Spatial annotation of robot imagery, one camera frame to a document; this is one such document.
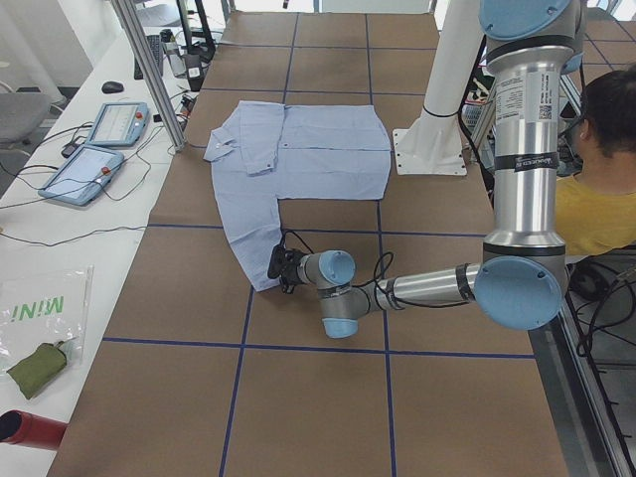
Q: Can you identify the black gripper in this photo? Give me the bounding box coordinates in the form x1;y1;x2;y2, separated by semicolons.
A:
282;252;304;293

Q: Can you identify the light blue striped shirt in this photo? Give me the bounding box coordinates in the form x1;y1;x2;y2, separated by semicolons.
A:
204;100;391;291

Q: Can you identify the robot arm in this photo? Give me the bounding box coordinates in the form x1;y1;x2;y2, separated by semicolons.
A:
268;1;586;338

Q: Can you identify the lower blue teach pendant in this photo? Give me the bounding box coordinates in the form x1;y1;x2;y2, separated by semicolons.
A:
38;145;124;206

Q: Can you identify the blue teach pendant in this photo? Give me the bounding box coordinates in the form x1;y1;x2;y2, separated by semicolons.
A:
38;145;124;206
86;102;149;148

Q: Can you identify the upper blue teach pendant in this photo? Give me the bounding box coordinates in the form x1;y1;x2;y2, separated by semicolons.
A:
86;102;149;148

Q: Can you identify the black power adapter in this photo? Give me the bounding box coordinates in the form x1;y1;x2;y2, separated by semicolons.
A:
183;54;205;92

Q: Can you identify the clear plastic MINI bag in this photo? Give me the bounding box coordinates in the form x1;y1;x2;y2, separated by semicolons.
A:
1;265;93;384

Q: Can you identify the black computer mouse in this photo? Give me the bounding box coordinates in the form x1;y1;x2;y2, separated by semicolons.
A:
101;80;124;94

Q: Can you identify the black keyboard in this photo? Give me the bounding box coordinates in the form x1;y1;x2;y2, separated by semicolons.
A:
133;35;164;80

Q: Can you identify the green folded cloth pouch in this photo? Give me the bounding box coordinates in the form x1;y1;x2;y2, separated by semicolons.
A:
7;342;68;399

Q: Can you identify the person in yellow shirt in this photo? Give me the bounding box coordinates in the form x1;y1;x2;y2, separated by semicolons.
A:
555;69;636;257

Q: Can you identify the red cylinder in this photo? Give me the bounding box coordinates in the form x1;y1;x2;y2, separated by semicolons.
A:
1;409;67;450

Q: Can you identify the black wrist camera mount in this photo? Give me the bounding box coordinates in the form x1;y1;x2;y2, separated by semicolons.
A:
267;244;302;279

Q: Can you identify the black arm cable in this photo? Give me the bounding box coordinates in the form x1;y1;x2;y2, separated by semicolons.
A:
280;229;397;299

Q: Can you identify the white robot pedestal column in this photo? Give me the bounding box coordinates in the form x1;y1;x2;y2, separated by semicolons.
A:
393;0;483;176

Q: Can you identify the aluminium frame post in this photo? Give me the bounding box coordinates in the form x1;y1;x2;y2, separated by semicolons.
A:
111;0;186;152

